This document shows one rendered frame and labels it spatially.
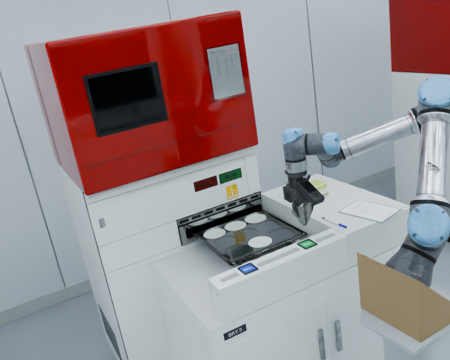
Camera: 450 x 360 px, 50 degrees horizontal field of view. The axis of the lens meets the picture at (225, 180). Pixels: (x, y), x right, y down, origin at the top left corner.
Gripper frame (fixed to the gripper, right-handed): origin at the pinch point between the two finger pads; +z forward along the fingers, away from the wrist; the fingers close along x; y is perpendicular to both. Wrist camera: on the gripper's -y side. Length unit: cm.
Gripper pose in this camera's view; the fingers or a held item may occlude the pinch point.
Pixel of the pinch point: (306, 223)
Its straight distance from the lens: 181.8
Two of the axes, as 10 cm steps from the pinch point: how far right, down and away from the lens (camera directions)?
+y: -4.6, -2.3, 8.6
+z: 1.5, 9.3, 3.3
